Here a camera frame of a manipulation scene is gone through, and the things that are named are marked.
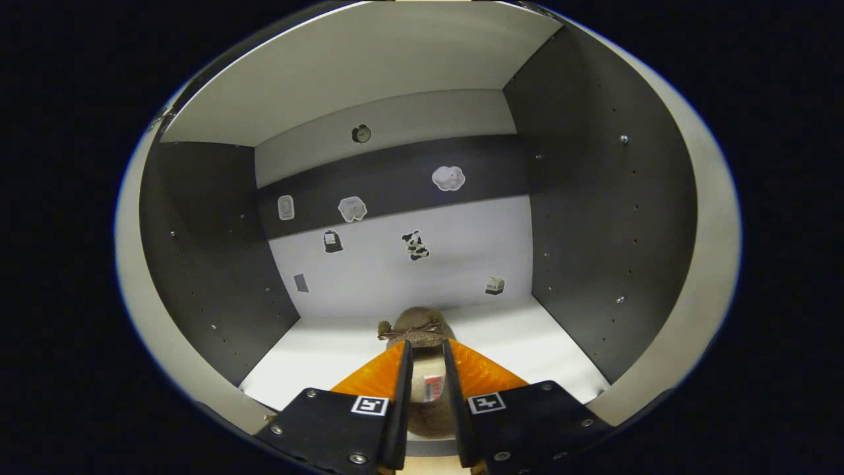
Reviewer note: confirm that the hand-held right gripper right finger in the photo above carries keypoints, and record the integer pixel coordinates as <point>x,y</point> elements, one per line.
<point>453,396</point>

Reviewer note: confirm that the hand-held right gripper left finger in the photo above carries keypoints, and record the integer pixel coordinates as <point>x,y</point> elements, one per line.
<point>403,396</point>

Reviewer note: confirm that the brown fuzzy shoe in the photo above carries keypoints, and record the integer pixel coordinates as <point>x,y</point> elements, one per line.
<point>422,330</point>

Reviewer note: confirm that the white shoe cabinet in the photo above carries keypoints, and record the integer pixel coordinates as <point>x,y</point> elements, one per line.
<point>461,264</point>

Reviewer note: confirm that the white cabinet shelf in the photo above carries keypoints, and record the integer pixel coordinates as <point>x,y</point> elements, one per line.
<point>362,59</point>

